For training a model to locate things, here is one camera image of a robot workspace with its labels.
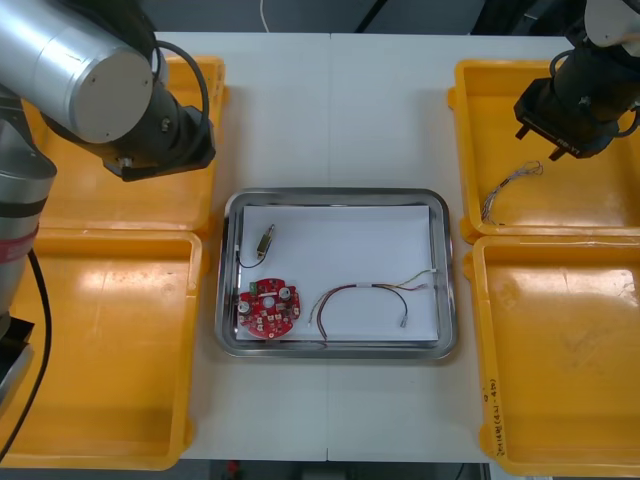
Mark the round red circuit board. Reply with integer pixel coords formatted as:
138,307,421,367
235,277,305,342

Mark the thin pale twisted wire harness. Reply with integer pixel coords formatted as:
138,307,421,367
479,159,545,225

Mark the yellow-orange plastic bin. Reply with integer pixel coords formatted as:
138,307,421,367
462,234,640,476
446,59,640,245
22,53,229,236
0,228,210,472

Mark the red black green-yellow wire harness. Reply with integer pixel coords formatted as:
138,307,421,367
308,268,441,351

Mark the metal solenoid with black cable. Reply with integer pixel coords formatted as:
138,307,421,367
233,223,279,272

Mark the white paper sheet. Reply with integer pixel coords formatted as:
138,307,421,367
236,204,440,346

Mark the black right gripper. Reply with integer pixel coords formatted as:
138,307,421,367
513,77,621,162

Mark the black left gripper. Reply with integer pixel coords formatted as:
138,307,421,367
103,106,217,182

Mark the steel tray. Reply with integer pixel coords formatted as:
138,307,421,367
214,187,456,360

